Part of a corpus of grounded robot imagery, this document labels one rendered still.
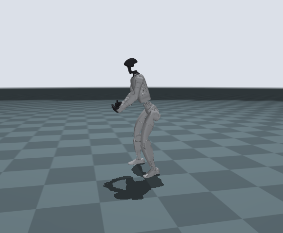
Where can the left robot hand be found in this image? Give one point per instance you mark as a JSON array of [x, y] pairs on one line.
[[115, 108]]

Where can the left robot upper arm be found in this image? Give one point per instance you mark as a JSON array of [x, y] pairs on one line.
[[137, 88]]

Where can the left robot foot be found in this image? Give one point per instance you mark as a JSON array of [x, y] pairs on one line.
[[151, 173]]

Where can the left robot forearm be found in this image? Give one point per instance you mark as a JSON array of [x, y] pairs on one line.
[[127, 103]]

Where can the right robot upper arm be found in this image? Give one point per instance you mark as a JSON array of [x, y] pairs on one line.
[[131, 91]]

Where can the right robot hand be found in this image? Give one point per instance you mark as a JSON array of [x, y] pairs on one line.
[[117, 104]]

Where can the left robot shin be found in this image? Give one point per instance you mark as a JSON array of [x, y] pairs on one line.
[[148, 154]]

